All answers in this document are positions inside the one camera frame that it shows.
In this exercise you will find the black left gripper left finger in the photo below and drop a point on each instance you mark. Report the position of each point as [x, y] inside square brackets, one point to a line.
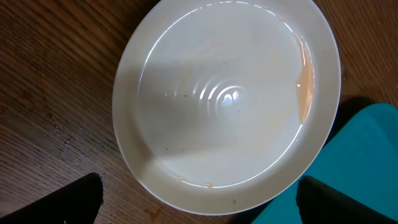
[77, 202]

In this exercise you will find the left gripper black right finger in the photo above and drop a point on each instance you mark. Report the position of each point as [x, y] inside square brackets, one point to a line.
[319, 203]

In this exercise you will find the white plate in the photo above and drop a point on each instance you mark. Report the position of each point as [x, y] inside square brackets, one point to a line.
[219, 106]

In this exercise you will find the blue plastic tray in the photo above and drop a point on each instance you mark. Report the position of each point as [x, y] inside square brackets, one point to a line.
[360, 162]

